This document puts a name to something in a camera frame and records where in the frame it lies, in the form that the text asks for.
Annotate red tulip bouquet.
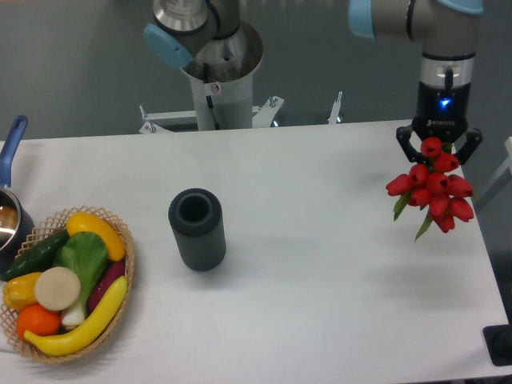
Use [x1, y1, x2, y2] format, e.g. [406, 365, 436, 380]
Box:
[386, 137, 474, 238]

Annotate white metal frame at right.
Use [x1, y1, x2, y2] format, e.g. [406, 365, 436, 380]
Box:
[475, 137, 511, 213]

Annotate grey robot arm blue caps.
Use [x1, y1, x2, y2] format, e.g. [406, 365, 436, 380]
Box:
[348, 0, 483, 164]

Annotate green plastic bok choy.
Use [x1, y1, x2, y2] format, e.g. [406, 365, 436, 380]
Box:
[53, 232, 108, 330]

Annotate beige round disc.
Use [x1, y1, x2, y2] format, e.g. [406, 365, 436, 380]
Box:
[34, 266, 81, 311]

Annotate plastic orange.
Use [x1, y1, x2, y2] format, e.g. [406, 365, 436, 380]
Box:
[16, 304, 61, 339]

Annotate yellow plastic squash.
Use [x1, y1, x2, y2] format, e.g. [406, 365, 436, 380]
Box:
[66, 212, 126, 262]

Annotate woven wicker basket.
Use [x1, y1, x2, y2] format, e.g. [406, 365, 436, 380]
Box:
[1, 206, 135, 364]

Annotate black device at table edge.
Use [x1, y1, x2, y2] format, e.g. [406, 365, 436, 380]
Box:
[482, 324, 511, 366]

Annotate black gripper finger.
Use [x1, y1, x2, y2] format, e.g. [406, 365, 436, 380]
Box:
[452, 127, 482, 166]
[396, 125, 422, 163]

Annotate yellow plastic bell pepper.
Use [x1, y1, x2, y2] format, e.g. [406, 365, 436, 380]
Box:
[2, 272, 42, 312]

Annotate dark grey ribbed vase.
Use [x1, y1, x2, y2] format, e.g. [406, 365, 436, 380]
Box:
[168, 188, 226, 272]

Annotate dark green plastic cucumber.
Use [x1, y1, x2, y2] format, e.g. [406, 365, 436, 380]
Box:
[1, 230, 70, 282]

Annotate yellow plastic banana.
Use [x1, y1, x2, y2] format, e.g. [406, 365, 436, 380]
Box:
[24, 276, 128, 357]

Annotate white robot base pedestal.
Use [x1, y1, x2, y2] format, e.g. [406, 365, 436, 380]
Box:
[143, 22, 284, 131]

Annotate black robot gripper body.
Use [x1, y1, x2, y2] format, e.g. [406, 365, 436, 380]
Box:
[412, 53, 474, 142]

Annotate purple plastic sweet potato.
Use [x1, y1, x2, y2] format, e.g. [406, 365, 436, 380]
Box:
[87, 261, 125, 314]

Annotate blue handled saucepan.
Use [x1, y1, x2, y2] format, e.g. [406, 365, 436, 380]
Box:
[1, 115, 34, 274]

